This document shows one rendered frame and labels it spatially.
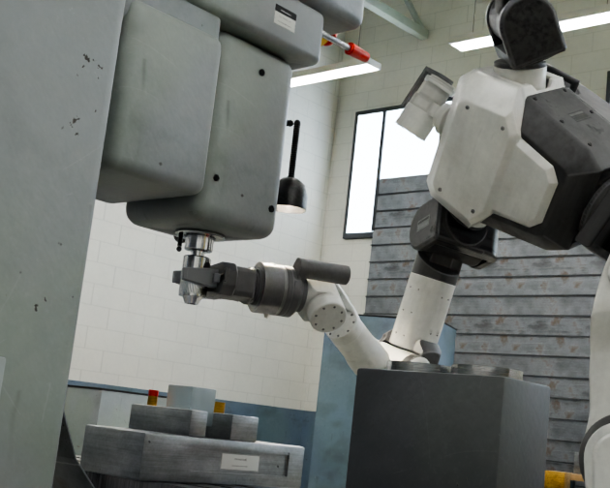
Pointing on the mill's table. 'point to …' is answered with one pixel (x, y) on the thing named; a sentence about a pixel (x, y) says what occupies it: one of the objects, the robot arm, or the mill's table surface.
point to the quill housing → (234, 151)
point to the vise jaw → (233, 427)
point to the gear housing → (272, 27)
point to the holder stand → (447, 428)
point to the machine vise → (186, 452)
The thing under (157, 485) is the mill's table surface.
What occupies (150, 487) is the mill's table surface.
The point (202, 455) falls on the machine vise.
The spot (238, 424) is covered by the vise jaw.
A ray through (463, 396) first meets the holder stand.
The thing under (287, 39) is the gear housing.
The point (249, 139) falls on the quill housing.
